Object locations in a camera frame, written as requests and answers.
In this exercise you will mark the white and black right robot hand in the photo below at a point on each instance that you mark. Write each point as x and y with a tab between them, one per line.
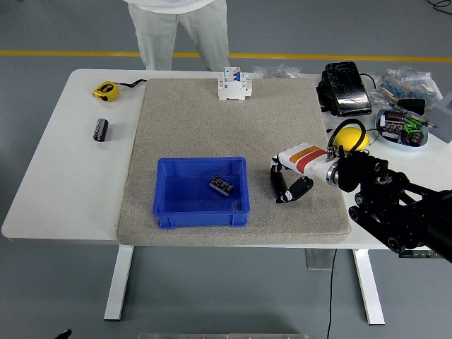
307	159

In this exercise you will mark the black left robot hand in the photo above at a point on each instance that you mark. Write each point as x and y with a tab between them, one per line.
64	334

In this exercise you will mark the plain black battery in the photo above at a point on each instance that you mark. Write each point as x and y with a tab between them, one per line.
275	182

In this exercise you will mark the dark battery with white print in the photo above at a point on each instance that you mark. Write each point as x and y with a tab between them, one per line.
221	184

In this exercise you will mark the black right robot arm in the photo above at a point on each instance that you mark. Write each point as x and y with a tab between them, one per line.
388	201

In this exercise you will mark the small black box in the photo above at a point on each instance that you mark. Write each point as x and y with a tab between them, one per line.
412	105

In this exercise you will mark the blue plastic box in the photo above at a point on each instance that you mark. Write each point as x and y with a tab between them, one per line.
187	197

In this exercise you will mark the grey box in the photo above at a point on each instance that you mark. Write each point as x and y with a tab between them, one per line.
443	118

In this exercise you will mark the dark battery with brown stripe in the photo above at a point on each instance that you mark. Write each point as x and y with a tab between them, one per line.
100	130

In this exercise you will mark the yellow lemon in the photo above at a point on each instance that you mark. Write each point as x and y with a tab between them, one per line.
349	138

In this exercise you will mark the white table leg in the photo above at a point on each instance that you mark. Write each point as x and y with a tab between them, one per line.
369	286
118	282

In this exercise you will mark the light blue bowl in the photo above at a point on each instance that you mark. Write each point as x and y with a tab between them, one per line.
383	137

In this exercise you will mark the black glossy foot pedal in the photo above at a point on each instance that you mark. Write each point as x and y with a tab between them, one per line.
347	88

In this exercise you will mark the grey-brown mat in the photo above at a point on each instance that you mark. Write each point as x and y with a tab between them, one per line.
229	130

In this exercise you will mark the small dark screw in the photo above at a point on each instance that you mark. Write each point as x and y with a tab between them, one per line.
237	206

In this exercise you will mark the dark capacitor with white print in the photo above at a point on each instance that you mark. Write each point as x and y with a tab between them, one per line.
392	130

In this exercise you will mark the clear bag of metal parts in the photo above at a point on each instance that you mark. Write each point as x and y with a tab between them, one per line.
279	71

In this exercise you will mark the brown capacitor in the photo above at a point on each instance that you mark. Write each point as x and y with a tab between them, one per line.
395	116

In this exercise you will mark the grey metal plate under table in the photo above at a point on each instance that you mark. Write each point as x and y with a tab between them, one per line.
318	259

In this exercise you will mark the white circuit breaker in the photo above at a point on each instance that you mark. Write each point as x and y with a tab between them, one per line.
233	86

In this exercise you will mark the green plastic parts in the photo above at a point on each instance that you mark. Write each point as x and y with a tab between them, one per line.
411	126

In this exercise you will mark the small dark capacitor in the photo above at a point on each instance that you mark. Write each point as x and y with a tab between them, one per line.
417	138

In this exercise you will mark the thin black pen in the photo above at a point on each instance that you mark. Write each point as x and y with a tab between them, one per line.
423	121

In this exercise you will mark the clear bags with blue parts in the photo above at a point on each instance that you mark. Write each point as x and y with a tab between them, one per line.
406	83

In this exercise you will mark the table control panel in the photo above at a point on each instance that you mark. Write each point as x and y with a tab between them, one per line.
420	254

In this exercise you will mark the person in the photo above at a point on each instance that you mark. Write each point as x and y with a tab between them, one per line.
176	31

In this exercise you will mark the yellow tape measure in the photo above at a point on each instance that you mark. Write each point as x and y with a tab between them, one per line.
106	91

